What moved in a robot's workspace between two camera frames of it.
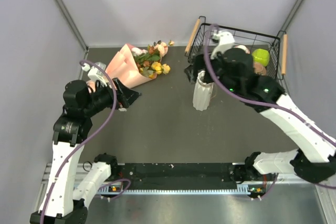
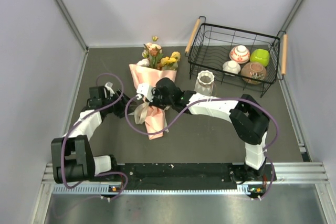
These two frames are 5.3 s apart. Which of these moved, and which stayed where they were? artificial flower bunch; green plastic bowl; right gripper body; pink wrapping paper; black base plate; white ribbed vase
Moved: pink wrapping paper; right gripper body; artificial flower bunch
Stayed: green plastic bowl; black base plate; white ribbed vase
